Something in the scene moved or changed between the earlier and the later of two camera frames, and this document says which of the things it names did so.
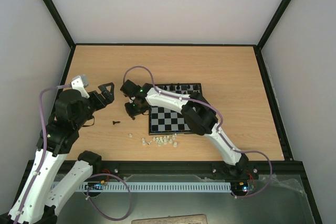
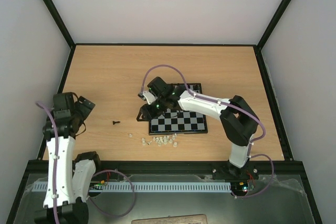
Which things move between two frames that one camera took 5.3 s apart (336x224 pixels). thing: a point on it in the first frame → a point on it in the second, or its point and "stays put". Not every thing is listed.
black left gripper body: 100,104 → 83,114
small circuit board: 243,187 stays put
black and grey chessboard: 163,121 stays put
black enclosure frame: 301,167 stays put
